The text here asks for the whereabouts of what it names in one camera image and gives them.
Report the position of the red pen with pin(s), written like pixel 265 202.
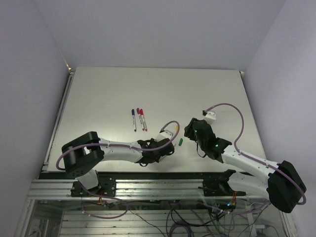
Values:
pixel 144 122

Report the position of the blue pen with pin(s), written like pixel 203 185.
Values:
pixel 134 123

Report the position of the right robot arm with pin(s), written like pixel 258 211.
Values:
pixel 279 183

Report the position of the aluminium frame rails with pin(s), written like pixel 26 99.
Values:
pixel 145 205

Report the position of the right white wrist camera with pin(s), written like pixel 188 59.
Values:
pixel 209 116

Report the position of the purple pen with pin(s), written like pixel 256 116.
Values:
pixel 141 122

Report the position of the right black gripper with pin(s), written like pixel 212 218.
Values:
pixel 189 130

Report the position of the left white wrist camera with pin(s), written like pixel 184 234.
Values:
pixel 165 134

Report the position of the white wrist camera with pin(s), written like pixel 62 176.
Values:
pixel 209 116
pixel 165 134

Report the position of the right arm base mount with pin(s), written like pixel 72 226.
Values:
pixel 215 184

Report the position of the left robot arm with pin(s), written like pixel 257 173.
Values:
pixel 80 156

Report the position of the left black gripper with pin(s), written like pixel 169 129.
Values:
pixel 152 140

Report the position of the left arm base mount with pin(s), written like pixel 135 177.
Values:
pixel 106 187

